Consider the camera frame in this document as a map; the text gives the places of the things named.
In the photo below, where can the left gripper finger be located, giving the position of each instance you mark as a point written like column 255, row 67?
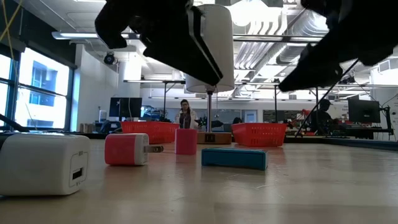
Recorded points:
column 112, row 28
column 186, row 53

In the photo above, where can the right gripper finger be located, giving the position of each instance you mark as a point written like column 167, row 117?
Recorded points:
column 314, row 70
column 323, row 7

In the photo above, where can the pink adapter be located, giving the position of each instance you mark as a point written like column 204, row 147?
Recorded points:
column 186, row 141

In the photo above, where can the red and white adapter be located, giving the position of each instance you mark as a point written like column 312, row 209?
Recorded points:
column 124, row 149

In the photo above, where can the teal digital timer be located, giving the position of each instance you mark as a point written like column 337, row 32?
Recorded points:
column 234, row 159

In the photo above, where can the long ceiling light bar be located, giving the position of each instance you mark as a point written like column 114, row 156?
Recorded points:
column 77, row 35

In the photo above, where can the white shade table lamp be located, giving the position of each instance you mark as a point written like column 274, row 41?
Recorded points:
column 222, row 37

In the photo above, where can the person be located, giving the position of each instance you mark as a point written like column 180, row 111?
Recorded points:
column 323, row 118
column 237, row 120
column 186, row 116

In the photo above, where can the black computer monitor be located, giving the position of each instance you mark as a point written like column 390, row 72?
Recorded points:
column 124, row 107
column 363, row 110

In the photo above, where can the black background desk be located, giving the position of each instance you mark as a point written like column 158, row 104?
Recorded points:
column 360, row 132

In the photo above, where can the red plastic basket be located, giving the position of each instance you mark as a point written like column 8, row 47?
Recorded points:
column 258, row 133
column 149, row 130

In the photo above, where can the large window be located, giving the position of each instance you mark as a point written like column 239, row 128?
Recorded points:
column 43, row 93

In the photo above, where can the silver ventilation duct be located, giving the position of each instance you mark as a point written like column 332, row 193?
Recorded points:
column 290, row 37

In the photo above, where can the black aluminium table frame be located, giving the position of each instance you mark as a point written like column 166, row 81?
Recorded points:
column 357, row 142

